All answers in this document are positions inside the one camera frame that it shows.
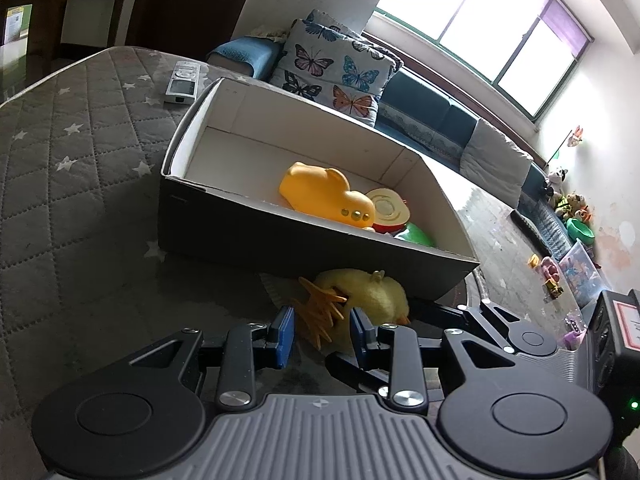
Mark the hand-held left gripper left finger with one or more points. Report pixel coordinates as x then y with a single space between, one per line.
286 335

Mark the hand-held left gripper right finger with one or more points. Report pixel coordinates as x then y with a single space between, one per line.
357 335

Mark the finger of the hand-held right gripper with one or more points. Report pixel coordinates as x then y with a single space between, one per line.
480 322
350 370

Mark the yellow plush duck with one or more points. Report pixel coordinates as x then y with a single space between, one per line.
372 295

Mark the green packet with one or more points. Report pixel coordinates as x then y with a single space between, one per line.
417 236

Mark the grey cardboard box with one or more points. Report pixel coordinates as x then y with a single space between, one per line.
240 230

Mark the red toy apple half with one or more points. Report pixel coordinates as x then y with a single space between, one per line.
387 210

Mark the large orange rubber toy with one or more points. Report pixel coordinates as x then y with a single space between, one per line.
315 190

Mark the small purple item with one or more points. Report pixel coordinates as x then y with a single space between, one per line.
575 334

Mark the round glass turntable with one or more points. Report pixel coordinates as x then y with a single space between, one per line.
480 285

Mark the clear plastic box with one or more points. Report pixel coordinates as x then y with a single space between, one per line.
582 272

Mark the yellow toy car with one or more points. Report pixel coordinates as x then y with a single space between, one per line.
554 290

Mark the small yellow toy piece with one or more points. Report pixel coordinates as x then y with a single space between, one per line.
534 260

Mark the pink toy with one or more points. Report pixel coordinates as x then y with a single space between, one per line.
549 268

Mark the green bowl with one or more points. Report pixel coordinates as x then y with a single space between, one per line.
581 231

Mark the brown plush toys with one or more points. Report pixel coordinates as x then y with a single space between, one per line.
571 206

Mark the panda plush toy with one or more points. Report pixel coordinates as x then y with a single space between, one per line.
556 181

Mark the grey cushion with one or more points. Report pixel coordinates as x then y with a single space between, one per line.
495 160

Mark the blue sofa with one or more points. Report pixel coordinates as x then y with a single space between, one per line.
430 110

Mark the grey star quilted cover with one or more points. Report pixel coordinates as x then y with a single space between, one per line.
75 185

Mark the white remote control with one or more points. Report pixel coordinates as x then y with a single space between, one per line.
182 82

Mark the blue folded blanket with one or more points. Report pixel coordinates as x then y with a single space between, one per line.
245 57

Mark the window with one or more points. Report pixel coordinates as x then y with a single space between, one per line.
480 20

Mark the brown wooden door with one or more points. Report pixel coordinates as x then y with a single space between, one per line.
210 5

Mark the brown wooden cabinet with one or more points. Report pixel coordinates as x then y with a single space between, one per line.
50 0

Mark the wall decoration with flags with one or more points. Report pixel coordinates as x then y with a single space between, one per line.
576 136

